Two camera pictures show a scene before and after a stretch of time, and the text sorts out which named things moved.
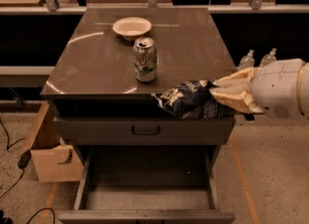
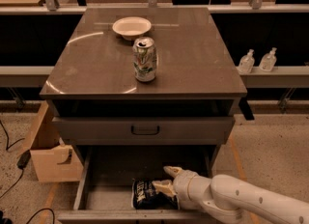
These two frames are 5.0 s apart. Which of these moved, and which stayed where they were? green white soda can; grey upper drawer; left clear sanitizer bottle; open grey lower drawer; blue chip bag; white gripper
Moved: white gripper; blue chip bag
Stayed: grey upper drawer; green white soda can; left clear sanitizer bottle; open grey lower drawer
